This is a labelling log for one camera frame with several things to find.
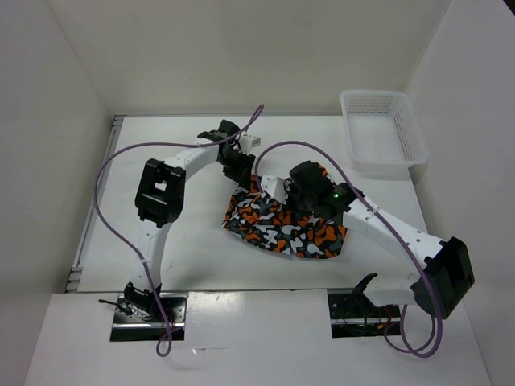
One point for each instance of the white plastic basket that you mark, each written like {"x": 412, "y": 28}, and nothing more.
{"x": 383, "y": 131}

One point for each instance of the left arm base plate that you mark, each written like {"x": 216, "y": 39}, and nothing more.
{"x": 133, "y": 325}

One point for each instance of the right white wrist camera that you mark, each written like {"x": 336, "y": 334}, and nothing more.
{"x": 275, "y": 187}

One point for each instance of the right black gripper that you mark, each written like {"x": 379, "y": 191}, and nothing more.
{"x": 290, "y": 186}

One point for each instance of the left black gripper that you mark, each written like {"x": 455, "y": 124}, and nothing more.
{"x": 242, "y": 174}

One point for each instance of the aluminium rail frame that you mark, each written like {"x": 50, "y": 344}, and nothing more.
{"x": 74, "y": 275}

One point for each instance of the orange camouflage shorts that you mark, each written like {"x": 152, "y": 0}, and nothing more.
{"x": 262, "y": 221}

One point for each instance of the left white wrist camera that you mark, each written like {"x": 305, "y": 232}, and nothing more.
{"x": 246, "y": 143}

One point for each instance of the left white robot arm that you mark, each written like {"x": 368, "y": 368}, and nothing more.
{"x": 160, "y": 200}

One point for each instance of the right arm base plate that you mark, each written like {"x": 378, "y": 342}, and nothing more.
{"x": 352, "y": 315}

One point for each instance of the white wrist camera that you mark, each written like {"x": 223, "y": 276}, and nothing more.
{"x": 246, "y": 143}
{"x": 275, "y": 187}

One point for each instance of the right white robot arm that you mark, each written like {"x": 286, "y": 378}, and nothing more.
{"x": 447, "y": 273}

